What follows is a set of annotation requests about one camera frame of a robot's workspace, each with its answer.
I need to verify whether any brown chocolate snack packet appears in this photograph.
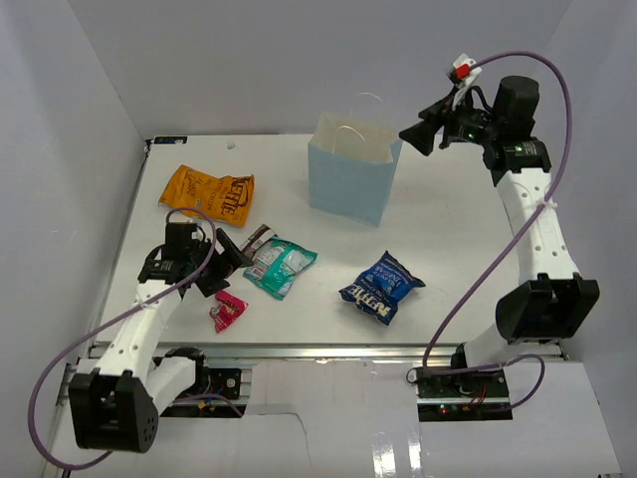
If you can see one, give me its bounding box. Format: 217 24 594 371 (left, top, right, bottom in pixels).
240 224 276 260

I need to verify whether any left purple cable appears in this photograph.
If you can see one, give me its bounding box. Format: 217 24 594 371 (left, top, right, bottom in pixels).
27 207 246 471

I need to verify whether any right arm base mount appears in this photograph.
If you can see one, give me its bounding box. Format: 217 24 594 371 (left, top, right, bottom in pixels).
406 367 513 423

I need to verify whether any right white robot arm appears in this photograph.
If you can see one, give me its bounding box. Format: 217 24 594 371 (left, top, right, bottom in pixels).
399 76 600 397

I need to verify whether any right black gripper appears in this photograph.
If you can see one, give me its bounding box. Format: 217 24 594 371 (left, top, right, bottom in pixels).
400 87 503 156

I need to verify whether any aluminium front rail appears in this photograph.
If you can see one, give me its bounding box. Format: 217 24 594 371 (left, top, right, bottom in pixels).
88 343 564 362

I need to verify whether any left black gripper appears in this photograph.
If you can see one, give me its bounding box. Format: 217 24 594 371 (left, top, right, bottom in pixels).
187 228 252 296

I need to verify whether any light blue paper bag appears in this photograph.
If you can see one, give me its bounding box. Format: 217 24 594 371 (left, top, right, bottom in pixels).
308 109 402 226

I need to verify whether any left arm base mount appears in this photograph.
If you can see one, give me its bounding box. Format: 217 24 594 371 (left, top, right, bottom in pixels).
191 368 246 418

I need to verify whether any purple cable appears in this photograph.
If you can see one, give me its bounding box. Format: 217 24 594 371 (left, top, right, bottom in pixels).
27 207 246 471
405 51 574 415

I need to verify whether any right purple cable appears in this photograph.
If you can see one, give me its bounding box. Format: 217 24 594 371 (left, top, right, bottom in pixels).
405 51 574 415

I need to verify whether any teal candy bag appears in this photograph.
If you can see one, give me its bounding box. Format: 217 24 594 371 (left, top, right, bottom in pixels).
243 235 318 301

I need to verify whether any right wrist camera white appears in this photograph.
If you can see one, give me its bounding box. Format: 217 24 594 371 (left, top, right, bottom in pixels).
447 54 482 109

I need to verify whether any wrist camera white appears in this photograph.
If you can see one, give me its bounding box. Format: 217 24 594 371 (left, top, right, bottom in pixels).
191 225 207 241
447 54 482 109

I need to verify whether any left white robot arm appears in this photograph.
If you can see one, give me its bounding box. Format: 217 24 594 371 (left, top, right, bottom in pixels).
69 222 250 453

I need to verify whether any left blue corner label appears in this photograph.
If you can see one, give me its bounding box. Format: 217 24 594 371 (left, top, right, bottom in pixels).
152 135 188 144

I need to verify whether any red pink snack packet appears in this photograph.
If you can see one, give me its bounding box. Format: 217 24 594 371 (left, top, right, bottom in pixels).
209 290 249 334

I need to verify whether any blue Kettle chips bag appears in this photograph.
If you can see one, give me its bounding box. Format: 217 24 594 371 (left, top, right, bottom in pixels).
338 251 426 326

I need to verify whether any orange Kettle chips bag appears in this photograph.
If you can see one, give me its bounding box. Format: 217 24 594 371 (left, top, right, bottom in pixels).
158 164 255 227

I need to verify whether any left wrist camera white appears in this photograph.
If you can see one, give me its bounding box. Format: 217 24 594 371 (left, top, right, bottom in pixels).
191 225 207 241

